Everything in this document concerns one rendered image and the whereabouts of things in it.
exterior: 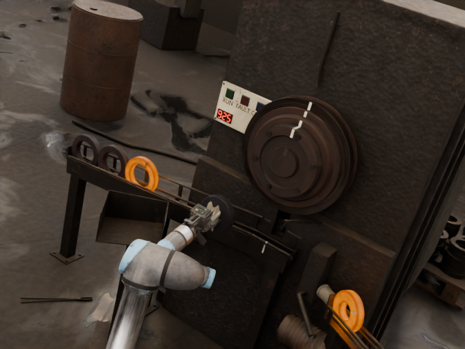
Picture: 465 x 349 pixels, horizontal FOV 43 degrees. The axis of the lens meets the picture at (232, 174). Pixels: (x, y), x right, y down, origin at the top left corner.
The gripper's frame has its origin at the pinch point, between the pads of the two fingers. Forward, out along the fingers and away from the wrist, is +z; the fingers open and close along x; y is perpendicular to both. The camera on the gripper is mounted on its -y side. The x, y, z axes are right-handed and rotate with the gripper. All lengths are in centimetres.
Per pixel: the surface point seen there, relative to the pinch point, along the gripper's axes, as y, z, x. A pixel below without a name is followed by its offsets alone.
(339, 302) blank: -15, 2, -57
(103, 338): -77, -34, 35
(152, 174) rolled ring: -16, 15, 48
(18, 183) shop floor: -91, 24, 170
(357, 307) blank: -9, -2, -65
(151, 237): -20.8, -12.4, 24.1
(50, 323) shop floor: -74, -44, 59
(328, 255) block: -9.7, 15.6, -43.7
